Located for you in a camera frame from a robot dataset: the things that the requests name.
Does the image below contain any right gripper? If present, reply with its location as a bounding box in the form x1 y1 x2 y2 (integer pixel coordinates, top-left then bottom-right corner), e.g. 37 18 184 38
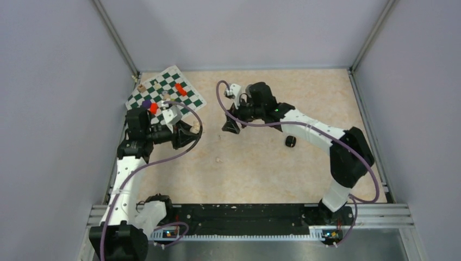
222 95 265 134

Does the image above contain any white earbud case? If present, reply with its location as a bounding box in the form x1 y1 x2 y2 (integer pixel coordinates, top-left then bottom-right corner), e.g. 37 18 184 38
190 121 202 134

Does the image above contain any black earbud case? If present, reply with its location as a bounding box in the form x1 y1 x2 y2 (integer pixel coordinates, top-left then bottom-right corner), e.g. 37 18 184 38
285 135 297 148

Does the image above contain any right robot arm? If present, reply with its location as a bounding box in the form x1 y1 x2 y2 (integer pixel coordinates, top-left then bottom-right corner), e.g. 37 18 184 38
216 80 375 224

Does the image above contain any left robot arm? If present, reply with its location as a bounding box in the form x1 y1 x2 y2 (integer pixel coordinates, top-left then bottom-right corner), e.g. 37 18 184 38
89 102 203 260

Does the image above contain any red block small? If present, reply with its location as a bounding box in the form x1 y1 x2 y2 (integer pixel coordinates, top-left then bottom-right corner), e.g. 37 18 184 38
149 103 159 115

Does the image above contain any grey cylinder piece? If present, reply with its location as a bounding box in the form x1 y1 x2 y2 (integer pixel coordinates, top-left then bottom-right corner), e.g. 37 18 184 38
162 90 171 101

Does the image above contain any red block long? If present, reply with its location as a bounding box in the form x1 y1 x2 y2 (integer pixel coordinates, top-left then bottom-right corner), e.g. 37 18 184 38
175 83 188 96

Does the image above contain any purple block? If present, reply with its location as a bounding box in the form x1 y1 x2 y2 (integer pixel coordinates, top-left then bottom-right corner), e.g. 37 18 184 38
141 100 152 110

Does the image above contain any green white chessboard mat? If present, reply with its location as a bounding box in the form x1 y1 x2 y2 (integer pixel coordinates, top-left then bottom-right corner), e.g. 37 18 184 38
125 65 207 112

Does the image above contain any tan wooden block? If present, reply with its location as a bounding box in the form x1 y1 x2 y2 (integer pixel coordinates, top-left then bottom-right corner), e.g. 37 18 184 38
137 84 146 93

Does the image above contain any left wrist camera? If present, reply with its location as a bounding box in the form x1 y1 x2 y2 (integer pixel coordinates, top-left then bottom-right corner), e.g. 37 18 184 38
162 105 183 125

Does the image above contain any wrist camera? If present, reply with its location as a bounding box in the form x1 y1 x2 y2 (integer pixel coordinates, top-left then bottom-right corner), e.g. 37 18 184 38
224 84 243 100
162 105 183 125

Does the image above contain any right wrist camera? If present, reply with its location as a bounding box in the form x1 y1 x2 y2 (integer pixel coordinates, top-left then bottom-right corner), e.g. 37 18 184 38
224 84 243 100

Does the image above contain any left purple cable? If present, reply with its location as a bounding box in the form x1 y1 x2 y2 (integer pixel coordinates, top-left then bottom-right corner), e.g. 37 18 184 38
99 101 203 261

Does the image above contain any purple cable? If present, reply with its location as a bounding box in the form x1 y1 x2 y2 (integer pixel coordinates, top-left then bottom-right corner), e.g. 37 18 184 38
99 101 203 261
215 79 381 247

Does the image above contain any left corner post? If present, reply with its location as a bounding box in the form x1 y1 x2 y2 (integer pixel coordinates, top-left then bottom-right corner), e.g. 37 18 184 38
90 0 140 76

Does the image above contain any corner post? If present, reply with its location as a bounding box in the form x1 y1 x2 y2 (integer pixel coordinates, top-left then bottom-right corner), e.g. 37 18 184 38
90 0 140 76
349 0 400 74

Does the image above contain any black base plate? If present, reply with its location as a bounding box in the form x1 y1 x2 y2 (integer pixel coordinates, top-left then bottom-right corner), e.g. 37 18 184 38
160 203 354 236

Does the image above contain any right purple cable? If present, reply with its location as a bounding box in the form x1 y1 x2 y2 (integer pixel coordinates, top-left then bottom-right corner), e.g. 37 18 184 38
215 79 381 247

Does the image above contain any right corner post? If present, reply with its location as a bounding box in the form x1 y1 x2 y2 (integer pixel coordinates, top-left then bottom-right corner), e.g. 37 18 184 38
349 0 400 74

